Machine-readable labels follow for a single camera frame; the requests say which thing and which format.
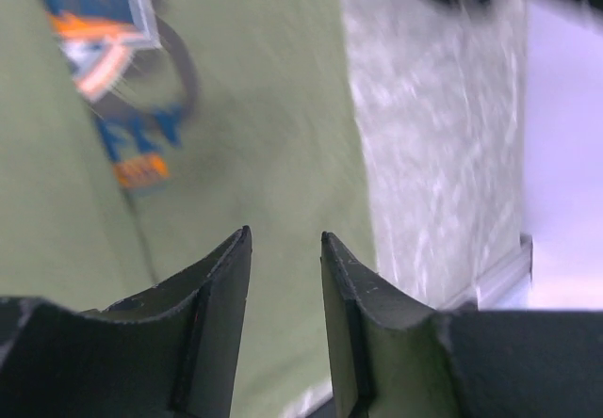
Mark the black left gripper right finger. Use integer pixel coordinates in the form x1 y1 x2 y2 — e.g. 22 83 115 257
320 233 602 418

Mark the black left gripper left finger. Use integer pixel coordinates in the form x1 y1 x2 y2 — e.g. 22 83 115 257
1 227 252 417

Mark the olive green tank top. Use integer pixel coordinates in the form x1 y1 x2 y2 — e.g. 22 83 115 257
1 0 374 417

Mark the aluminium frame rail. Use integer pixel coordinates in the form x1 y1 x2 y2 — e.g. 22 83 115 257
441 233 533 310

